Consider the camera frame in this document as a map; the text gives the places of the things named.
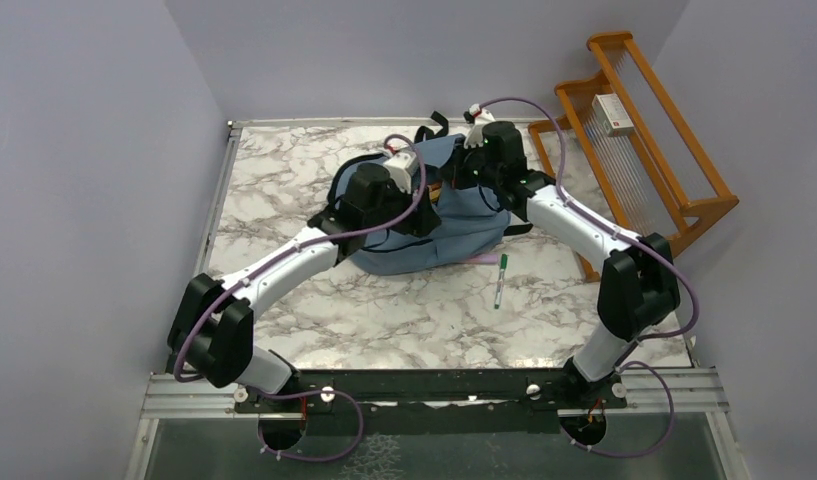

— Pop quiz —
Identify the small white box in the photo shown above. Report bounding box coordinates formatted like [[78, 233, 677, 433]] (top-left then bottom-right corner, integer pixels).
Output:
[[592, 93, 635, 137]]

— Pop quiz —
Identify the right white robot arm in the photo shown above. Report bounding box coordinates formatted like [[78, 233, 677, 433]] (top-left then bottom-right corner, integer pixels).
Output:
[[442, 121, 680, 407]]

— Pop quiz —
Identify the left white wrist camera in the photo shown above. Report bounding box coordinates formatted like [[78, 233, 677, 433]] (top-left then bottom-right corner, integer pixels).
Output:
[[383, 150, 419, 194]]

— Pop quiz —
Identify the black metal base rail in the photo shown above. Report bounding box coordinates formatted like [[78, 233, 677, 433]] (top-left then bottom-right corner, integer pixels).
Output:
[[234, 368, 627, 436]]

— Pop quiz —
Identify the blue student backpack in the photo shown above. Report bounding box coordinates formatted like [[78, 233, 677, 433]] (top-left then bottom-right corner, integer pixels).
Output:
[[349, 111, 533, 276]]

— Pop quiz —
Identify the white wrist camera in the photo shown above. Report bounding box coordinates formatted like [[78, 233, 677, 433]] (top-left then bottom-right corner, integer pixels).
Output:
[[383, 150, 419, 194], [463, 103, 495, 149]]

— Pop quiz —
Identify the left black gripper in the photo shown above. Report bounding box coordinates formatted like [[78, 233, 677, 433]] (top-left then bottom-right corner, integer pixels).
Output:
[[363, 175, 441, 238]]

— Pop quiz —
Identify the purple cable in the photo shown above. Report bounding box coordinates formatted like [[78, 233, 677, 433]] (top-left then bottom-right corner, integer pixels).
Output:
[[173, 133, 429, 464], [474, 97, 701, 460]]

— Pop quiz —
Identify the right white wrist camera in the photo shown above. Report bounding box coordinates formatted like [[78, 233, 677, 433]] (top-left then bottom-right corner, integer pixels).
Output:
[[463, 103, 495, 149]]

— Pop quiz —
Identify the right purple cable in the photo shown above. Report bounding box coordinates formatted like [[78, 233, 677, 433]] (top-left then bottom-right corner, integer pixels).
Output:
[[474, 97, 701, 460]]

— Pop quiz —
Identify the pink highlighter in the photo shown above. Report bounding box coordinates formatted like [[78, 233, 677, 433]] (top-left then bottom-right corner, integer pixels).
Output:
[[464, 254, 500, 265]]

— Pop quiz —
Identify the orange wooden rack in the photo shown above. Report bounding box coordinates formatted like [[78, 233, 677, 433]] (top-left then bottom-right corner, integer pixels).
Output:
[[528, 31, 739, 256]]

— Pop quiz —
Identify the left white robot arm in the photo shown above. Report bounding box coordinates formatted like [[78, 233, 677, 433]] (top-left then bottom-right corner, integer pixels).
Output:
[[168, 154, 440, 411]]

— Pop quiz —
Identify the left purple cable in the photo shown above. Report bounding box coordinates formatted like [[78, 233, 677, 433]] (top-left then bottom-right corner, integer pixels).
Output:
[[173, 133, 429, 464]]

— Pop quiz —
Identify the green marker pen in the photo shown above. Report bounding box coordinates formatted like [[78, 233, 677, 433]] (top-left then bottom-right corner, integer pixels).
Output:
[[493, 254, 508, 310]]

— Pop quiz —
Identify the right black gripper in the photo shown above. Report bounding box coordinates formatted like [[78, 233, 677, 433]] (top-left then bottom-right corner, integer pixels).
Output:
[[438, 136, 502, 190]]

